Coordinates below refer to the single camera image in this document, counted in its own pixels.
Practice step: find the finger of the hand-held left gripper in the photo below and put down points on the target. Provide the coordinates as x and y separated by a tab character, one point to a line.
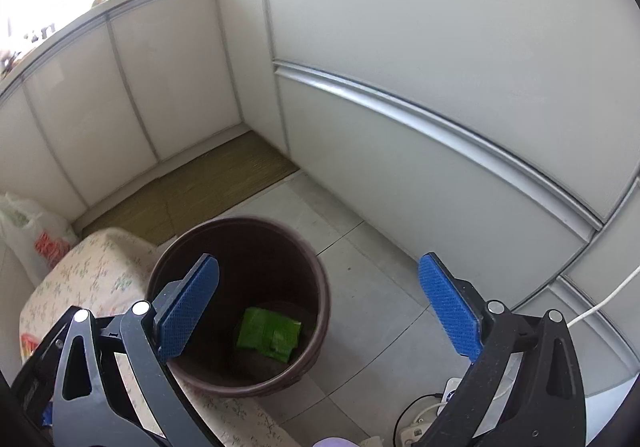
48	417

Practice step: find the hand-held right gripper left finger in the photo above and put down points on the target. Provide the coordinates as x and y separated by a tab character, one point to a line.
187	307

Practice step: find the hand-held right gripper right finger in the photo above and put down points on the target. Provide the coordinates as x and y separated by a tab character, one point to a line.
447	307

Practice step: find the brown plastic bin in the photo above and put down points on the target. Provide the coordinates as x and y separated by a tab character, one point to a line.
260	267

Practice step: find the red instant noodle cup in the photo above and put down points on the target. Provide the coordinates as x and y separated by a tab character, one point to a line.
28	346

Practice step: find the green snack packet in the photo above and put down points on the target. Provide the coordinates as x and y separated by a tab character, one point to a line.
267	334

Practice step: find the small woven floor mat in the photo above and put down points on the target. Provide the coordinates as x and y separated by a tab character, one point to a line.
125	212

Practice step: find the white power strip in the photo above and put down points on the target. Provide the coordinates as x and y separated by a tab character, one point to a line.
417	432

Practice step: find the large woven floor mat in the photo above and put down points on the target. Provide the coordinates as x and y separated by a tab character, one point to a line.
225	177

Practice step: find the white plastic shopping bag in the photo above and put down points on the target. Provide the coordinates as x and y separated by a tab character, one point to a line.
20	237

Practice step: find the white low cabinet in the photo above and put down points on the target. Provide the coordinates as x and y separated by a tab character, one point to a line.
90	127

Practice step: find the white tall cabinet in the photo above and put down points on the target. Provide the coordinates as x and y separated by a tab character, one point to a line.
425	52

